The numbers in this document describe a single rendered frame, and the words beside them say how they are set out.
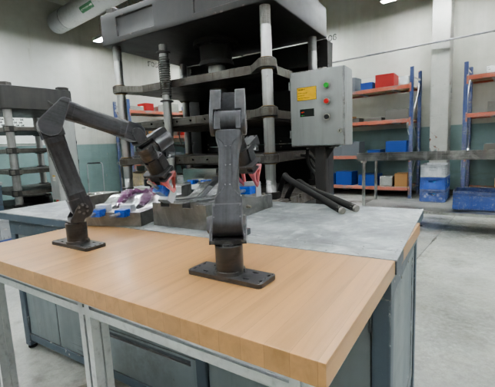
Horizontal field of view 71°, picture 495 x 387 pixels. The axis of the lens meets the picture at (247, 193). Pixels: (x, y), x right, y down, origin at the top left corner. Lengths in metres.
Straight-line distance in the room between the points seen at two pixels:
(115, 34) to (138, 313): 2.19
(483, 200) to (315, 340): 4.16
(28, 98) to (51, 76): 3.25
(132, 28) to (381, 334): 2.24
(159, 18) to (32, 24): 6.79
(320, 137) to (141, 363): 1.38
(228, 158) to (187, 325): 0.39
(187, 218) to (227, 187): 0.51
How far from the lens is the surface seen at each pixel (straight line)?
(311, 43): 2.61
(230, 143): 0.85
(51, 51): 9.06
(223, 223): 0.77
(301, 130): 1.96
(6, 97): 5.63
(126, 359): 1.80
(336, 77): 1.92
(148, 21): 2.49
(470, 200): 4.64
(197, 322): 0.63
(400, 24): 8.09
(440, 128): 7.32
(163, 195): 1.32
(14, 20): 8.96
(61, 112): 1.18
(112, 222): 1.47
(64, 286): 0.93
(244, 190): 1.22
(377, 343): 1.08
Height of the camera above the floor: 1.09
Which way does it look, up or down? 8 degrees down
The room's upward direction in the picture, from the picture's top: 3 degrees counter-clockwise
